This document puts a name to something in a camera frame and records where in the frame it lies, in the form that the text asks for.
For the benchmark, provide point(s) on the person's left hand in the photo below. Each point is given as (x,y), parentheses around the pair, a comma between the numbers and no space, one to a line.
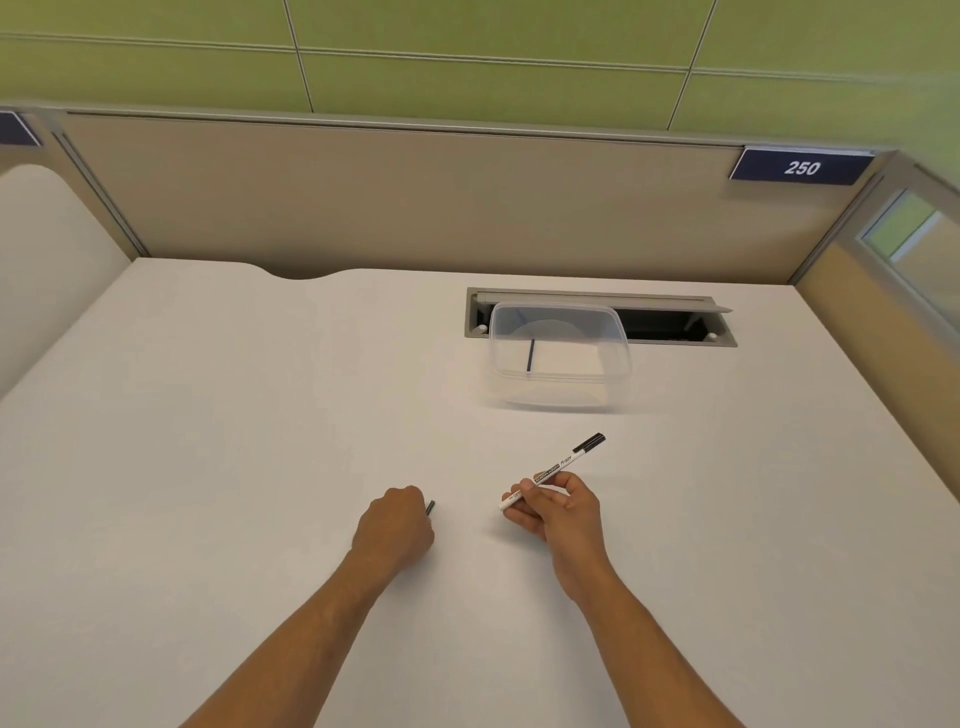
(394,529)

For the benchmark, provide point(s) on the person's left forearm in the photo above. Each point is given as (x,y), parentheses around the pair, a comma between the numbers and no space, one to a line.
(292,652)

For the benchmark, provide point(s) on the beige side partition with window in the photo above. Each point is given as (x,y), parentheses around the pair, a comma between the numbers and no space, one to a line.
(855,307)

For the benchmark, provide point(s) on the navy desk number sign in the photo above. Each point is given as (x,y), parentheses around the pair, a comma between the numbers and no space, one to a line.
(16,129)
(802,167)

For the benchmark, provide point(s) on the clear plastic container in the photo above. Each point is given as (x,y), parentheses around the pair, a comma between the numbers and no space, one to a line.
(570,375)

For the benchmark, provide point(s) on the person's right hand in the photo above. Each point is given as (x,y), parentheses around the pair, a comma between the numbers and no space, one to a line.
(574,532)

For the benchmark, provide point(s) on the white marker with black cap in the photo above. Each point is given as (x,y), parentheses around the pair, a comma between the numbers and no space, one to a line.
(577,452)

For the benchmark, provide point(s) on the beige desk partition panel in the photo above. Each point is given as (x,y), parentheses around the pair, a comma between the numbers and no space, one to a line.
(450,202)

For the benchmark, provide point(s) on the person's right forearm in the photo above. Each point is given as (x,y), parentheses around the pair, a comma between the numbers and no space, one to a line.
(652,660)

